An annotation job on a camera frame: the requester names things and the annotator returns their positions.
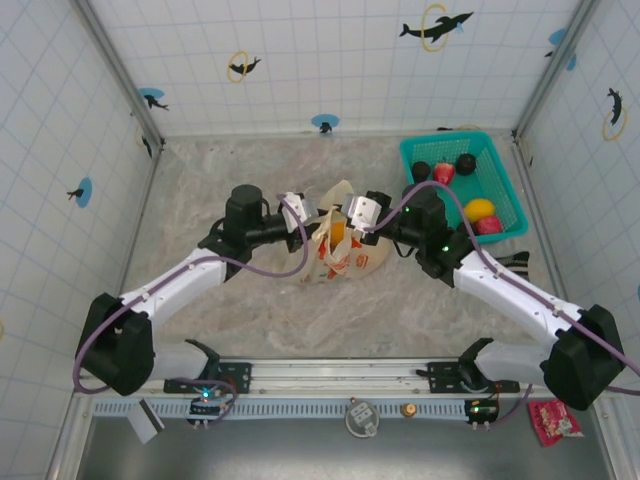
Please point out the aluminium corner post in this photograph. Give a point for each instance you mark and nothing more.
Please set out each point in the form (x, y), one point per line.
(121, 70)
(556, 70)

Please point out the small controller board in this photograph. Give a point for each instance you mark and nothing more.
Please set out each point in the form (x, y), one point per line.
(205, 407)
(482, 411)

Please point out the teal plastic basket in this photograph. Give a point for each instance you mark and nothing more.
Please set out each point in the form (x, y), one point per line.
(500, 190)

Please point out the pink red fake peach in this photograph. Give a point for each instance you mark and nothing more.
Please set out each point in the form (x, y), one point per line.
(488, 225)

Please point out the red snack packet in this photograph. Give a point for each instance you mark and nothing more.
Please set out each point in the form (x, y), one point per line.
(550, 420)

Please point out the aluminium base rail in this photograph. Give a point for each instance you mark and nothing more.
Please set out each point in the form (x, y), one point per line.
(340, 372)

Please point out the brass knob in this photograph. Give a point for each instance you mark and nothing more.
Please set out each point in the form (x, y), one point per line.
(410, 410)

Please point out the yellow fake lemon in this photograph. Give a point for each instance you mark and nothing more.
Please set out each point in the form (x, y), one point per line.
(480, 207)

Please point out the grey white card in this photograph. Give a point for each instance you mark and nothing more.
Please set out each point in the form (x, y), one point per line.
(145, 422)

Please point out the red fake strawberry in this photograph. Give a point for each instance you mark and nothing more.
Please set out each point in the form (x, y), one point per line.
(444, 173)

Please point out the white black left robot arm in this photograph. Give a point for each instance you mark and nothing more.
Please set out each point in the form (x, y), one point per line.
(170, 290)

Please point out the dark fake fruit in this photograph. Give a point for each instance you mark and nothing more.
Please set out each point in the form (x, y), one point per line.
(421, 170)
(466, 164)

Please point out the aluminium table side rail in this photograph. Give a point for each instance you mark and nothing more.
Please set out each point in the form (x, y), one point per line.
(536, 190)
(140, 210)

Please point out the cream plastic bag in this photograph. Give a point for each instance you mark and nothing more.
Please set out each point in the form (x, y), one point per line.
(360, 260)

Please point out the blue circle sticker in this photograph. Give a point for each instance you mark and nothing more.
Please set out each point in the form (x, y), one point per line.
(557, 36)
(571, 61)

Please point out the round grey device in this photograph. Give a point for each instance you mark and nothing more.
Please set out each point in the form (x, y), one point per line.
(361, 420)

